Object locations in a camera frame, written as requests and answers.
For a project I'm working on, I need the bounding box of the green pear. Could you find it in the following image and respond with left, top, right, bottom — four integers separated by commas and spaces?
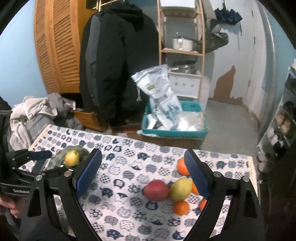
64, 150, 80, 167

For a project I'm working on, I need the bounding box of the left hand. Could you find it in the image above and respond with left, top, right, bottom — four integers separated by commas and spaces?
0, 194, 26, 218

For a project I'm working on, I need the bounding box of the glass plate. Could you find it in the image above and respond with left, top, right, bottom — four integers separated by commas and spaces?
46, 146, 90, 170

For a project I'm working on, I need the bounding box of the grey clothes pile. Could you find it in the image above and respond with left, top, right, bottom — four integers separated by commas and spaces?
7, 93, 83, 151

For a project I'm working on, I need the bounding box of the small mandarin middle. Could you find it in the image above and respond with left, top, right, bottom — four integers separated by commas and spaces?
173, 201, 190, 216

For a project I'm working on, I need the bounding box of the yellow pear centre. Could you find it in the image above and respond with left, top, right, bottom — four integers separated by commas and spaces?
170, 177, 193, 202

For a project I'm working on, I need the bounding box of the shoe rack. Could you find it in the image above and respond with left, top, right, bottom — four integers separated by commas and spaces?
256, 63, 295, 174

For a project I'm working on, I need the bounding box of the large orange mandarin top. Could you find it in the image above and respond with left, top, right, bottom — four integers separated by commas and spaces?
177, 157, 189, 176

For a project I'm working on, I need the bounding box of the cat pattern tablecloth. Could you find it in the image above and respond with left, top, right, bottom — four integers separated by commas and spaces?
18, 124, 258, 241

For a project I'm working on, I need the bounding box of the red apple back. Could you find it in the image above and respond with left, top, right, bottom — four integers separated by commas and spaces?
144, 180, 170, 201

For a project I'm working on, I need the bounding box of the clear plastic bag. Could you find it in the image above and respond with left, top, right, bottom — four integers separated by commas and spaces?
176, 111, 207, 132

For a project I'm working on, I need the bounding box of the white printed plastic bag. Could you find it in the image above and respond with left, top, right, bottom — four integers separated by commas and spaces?
132, 64, 183, 130

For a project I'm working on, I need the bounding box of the teal cardboard box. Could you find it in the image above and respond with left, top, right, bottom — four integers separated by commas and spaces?
141, 100, 208, 140

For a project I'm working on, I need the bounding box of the wooden louvred wardrobe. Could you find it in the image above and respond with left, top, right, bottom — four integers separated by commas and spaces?
33, 0, 100, 95

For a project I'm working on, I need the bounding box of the black hanging jacket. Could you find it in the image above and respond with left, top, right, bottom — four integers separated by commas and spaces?
79, 1, 159, 127

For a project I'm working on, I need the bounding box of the white patterned storage box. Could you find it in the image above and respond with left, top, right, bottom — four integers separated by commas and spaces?
168, 72, 201, 99

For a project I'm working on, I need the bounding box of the steel pot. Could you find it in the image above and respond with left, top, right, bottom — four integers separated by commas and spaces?
171, 60, 197, 74

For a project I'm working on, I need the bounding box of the white cooking pot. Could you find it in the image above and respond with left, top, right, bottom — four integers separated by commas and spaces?
173, 36, 197, 51

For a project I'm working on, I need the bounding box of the wooden shelf unit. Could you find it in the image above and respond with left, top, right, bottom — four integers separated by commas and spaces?
157, 1, 205, 101

